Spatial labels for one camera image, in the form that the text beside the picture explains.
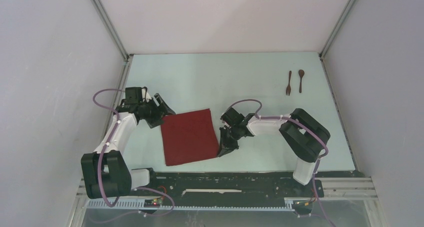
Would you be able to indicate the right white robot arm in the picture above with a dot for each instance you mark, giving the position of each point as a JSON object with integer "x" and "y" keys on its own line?
{"x": 306, "y": 137}

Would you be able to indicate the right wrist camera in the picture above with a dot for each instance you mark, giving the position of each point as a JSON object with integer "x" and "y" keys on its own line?
{"x": 231, "y": 117}

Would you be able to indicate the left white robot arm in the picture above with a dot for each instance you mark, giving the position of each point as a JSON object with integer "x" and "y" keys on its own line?
{"x": 104, "y": 170}

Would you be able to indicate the brown wooden spoon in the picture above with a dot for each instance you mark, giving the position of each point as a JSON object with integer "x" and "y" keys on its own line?
{"x": 301, "y": 74}

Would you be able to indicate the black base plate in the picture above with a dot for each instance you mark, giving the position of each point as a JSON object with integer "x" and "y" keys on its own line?
{"x": 233, "y": 189}

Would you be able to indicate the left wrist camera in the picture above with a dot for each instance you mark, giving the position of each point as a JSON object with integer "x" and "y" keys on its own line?
{"x": 135, "y": 95}

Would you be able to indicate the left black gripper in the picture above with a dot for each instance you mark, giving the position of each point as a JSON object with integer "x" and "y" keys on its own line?
{"x": 162, "y": 109}

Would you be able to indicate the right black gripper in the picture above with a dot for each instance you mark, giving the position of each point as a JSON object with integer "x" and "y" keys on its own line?
{"x": 226, "y": 146}

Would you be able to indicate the red cloth napkin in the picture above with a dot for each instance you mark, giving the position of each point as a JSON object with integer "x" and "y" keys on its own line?
{"x": 189, "y": 137}

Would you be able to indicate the brown wooden fork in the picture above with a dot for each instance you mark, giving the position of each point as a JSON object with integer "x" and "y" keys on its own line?
{"x": 288, "y": 87}

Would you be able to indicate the aluminium frame rail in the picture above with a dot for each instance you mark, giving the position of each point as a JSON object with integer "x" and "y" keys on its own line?
{"x": 350, "y": 188}

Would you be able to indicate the white cable duct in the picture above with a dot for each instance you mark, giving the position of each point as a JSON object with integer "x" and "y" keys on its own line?
{"x": 139, "y": 204}

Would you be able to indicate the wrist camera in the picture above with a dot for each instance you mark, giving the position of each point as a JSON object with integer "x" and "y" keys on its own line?
{"x": 231, "y": 117}
{"x": 135, "y": 95}

